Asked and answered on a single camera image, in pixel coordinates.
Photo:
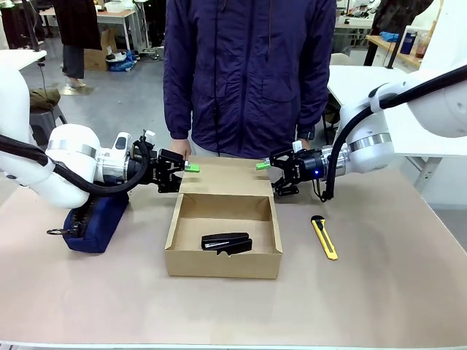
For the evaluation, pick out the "dark blue bottle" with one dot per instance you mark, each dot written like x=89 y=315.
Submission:
x=408 y=43

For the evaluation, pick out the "open brown cardboard box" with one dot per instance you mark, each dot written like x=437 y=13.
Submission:
x=223 y=233

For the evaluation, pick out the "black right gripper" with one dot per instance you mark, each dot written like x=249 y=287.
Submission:
x=310 y=169

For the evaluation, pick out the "bystander in black coat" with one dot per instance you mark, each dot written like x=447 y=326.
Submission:
x=78 y=33

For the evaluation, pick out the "person right forearm navy sleeve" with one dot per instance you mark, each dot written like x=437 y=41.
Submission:
x=178 y=113

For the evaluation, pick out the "yellow utility knife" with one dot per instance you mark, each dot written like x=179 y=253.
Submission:
x=324 y=237

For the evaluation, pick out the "bystander in dark clothes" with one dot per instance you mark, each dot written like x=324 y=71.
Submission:
x=397 y=14

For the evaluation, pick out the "wooden top white desk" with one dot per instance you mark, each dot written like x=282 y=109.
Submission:
x=116 y=22

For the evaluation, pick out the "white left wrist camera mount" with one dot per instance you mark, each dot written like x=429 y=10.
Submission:
x=147 y=136

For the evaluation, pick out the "person torso navy jacket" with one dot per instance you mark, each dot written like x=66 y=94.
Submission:
x=248 y=73

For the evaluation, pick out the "wooden bench black frame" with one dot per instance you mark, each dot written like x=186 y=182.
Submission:
x=386 y=45

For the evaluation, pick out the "olive green cloth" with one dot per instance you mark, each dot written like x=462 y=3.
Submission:
x=44 y=97

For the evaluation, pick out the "brown filled jar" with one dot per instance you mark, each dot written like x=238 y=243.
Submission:
x=422 y=45

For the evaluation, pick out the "person right hand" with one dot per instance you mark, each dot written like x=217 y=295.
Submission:
x=181 y=149

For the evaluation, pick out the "white side table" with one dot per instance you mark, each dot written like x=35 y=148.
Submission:
x=33 y=56

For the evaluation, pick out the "black stapler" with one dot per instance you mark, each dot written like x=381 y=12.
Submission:
x=226 y=242

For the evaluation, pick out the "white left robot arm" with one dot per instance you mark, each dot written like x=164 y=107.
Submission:
x=54 y=167

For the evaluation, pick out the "black wrist watch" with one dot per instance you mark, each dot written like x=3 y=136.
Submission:
x=307 y=135

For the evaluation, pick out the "blue plastic bag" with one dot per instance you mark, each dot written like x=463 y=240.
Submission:
x=122 y=62

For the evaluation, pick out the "navy blue fabric pouch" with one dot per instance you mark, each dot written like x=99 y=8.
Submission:
x=96 y=226

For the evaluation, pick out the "blue cloth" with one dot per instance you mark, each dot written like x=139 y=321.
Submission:
x=389 y=36

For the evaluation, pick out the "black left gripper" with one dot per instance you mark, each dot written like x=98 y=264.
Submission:
x=144 y=169

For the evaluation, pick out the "brown cardboard carton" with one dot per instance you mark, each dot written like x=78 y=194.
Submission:
x=98 y=54

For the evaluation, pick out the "person left forearm navy sleeve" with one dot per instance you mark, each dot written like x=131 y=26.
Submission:
x=313 y=109

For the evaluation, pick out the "grey stool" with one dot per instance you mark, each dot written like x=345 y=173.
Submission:
x=42 y=122

